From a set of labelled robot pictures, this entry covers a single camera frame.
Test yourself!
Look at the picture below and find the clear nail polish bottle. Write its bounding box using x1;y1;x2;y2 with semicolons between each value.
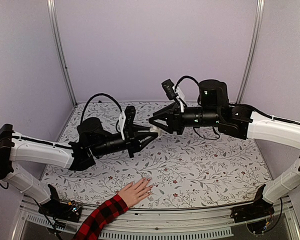
149;126;162;137

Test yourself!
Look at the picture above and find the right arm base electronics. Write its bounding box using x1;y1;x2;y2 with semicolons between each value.
230;184;275;235

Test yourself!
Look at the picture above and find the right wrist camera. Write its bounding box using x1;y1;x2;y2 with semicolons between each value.
161;79;187;113

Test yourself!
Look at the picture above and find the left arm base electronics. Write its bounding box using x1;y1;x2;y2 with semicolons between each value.
38;184;82;223

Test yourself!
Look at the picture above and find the aluminium front frame rail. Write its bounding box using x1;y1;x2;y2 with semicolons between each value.
10;196;300;240

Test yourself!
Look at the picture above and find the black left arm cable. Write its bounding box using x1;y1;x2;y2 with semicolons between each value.
80;92;123;123

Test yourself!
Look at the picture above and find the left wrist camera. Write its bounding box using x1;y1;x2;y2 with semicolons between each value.
118;105;136;140

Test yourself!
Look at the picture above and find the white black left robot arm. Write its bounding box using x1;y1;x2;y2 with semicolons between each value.
0;117;161;217

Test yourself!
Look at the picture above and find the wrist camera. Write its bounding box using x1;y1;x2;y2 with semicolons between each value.
161;79;187;113
118;105;136;140

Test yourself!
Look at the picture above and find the person's left hand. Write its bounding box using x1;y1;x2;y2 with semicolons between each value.
117;177;153;208

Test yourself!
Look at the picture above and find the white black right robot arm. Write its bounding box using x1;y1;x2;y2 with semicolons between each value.
149;79;300;218

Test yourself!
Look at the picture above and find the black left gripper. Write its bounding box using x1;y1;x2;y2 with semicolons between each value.
91;124;158;158

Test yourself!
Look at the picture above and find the aluminium corner post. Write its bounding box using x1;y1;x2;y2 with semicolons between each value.
235;0;265;104
46;0;78;107

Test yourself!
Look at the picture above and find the aluminium corner post right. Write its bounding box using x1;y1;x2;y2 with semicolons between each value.
235;0;265;104

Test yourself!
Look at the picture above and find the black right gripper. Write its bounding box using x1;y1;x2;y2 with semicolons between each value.
148;102;221;135

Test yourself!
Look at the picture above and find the aluminium corner post left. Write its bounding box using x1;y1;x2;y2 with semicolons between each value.
46;0;78;107

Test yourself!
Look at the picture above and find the red black plaid sleeve forearm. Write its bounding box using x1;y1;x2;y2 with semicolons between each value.
72;194;129;240

